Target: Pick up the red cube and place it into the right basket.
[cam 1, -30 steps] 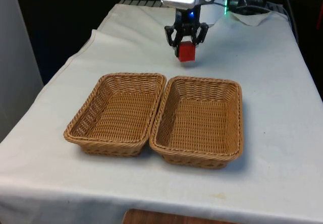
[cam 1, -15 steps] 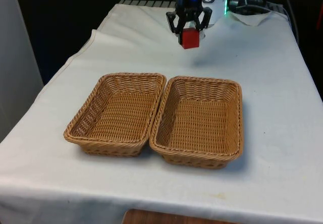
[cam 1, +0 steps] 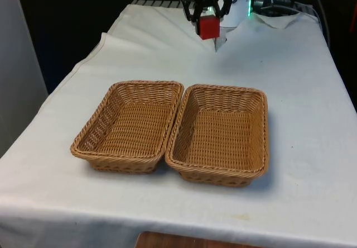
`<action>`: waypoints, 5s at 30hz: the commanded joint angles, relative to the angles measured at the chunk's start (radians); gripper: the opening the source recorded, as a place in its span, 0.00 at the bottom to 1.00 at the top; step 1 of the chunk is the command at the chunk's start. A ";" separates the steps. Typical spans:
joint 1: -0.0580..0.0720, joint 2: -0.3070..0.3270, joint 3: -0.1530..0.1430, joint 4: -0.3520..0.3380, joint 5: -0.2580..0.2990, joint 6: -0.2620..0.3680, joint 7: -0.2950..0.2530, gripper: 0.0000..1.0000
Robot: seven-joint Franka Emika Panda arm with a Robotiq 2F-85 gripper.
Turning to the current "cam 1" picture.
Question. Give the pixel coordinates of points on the red cube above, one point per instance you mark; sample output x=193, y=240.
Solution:
x=209, y=27

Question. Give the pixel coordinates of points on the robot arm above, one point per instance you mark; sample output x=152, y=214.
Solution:
x=237, y=7

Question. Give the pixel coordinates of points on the brown wicker basket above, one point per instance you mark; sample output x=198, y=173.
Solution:
x=131, y=128
x=223, y=139

